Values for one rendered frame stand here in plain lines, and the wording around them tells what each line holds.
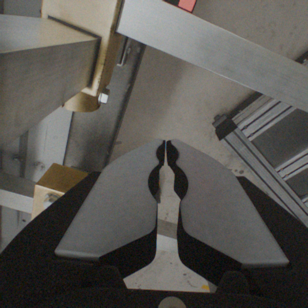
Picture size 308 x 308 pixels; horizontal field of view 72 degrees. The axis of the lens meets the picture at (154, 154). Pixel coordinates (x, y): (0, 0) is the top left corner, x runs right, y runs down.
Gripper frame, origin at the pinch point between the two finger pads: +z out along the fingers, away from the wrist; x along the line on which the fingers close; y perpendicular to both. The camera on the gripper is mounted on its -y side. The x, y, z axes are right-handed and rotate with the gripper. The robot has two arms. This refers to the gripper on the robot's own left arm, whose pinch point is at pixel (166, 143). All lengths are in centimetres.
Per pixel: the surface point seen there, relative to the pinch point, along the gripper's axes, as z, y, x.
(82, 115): 22.0, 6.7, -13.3
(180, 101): 92, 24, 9
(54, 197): 7.8, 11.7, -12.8
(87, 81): 5.2, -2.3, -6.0
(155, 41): 7.1, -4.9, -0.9
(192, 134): 92, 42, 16
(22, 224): 30, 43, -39
